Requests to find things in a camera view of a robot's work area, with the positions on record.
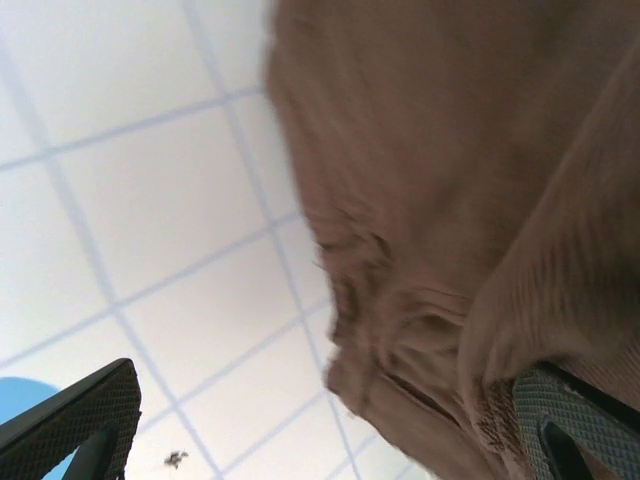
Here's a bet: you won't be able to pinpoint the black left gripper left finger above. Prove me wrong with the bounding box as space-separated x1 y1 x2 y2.
0 357 143 480

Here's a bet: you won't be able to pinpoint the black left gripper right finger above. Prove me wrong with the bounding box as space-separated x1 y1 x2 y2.
511 363 640 480

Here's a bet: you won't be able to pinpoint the brown long pants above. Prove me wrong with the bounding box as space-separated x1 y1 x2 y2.
259 0 640 480

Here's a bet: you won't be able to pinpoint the blue disc dolphin sticker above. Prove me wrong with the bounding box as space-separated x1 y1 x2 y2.
0 377 81 480

